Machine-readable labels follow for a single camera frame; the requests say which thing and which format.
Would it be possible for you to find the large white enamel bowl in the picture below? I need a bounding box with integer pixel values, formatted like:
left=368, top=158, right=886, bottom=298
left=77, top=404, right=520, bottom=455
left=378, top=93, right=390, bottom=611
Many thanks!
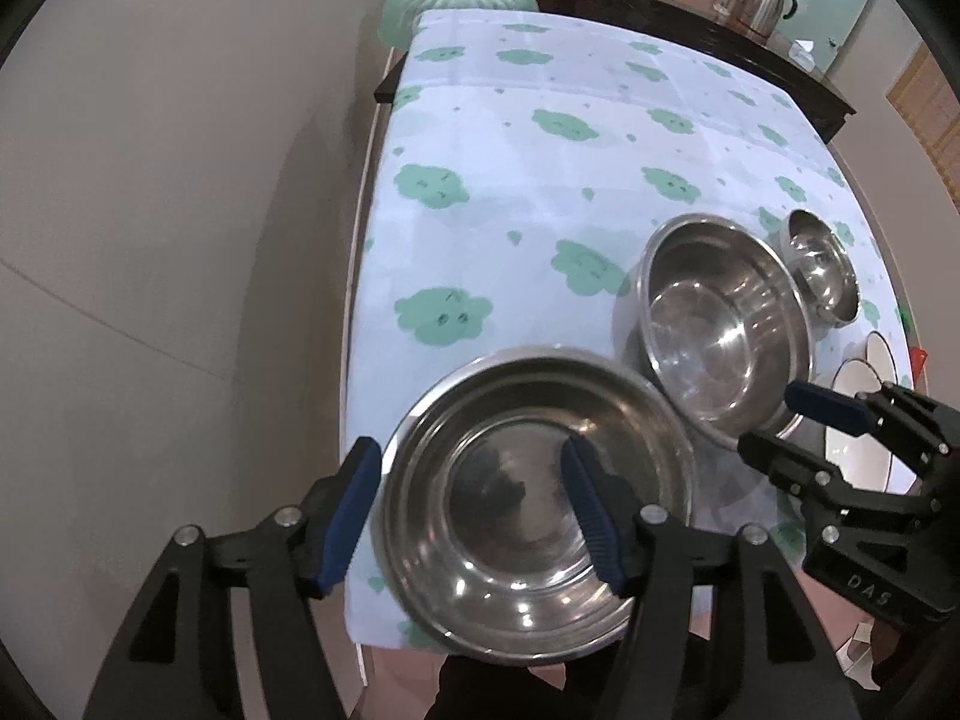
left=823, top=359, right=916, bottom=494

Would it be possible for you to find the small steel bowl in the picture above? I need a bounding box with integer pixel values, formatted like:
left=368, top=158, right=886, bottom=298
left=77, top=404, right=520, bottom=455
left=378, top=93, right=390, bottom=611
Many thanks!
left=778, top=208, right=859, bottom=328

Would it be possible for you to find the large steel bowl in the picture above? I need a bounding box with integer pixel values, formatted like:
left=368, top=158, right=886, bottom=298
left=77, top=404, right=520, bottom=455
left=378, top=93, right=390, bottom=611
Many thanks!
left=635, top=213, right=814, bottom=450

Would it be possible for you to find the small white enamel bowl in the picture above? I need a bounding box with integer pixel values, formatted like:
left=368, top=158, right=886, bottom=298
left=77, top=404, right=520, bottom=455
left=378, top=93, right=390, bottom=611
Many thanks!
left=864, top=330, right=898, bottom=383

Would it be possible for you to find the orange floor toy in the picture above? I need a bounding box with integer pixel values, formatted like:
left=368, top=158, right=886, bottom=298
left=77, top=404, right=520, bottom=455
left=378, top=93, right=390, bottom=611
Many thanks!
left=908, top=346, right=928, bottom=379

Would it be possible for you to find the beige window curtain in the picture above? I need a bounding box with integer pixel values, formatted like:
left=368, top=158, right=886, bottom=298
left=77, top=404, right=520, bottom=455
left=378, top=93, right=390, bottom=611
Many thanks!
left=887, top=43, right=960, bottom=205

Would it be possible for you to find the white tissue box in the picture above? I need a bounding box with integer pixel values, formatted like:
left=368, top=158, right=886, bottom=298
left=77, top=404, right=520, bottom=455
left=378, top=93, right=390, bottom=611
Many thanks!
left=788, top=41, right=815, bottom=71

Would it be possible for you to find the steel thermos jug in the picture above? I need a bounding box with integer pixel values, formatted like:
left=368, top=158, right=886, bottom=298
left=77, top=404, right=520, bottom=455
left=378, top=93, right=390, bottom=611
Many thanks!
left=739, top=0, right=799, bottom=37

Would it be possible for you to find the dark wooden table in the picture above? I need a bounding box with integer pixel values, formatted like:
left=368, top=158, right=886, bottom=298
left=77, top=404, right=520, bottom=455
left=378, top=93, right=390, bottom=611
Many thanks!
left=556, top=0, right=856, bottom=142

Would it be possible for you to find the green plastic stool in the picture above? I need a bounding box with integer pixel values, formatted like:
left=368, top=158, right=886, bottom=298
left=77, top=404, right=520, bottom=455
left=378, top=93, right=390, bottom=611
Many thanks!
left=377, top=0, right=539, bottom=49

